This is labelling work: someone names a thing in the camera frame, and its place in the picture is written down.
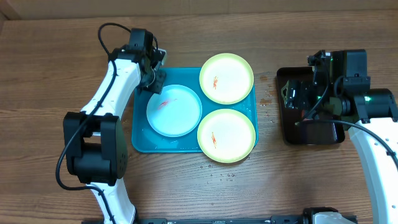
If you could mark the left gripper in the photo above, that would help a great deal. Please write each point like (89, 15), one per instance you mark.
(158, 88)

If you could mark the black rectangular tray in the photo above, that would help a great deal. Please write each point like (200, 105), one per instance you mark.
(305, 134)

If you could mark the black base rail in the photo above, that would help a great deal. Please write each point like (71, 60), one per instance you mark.
(287, 219)

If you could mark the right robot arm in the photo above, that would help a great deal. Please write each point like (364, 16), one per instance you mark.
(331, 99)

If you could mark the teal plastic tray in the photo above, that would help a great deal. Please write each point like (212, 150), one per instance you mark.
(145, 139)

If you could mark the light blue plate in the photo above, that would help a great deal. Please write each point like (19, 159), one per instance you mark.
(175, 112)

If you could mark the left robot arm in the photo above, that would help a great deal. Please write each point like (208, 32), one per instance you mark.
(95, 154)

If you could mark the yellow-green plate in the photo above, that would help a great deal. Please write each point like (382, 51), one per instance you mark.
(226, 78)
(226, 136)

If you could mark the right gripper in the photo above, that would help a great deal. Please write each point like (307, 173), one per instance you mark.
(296, 96)

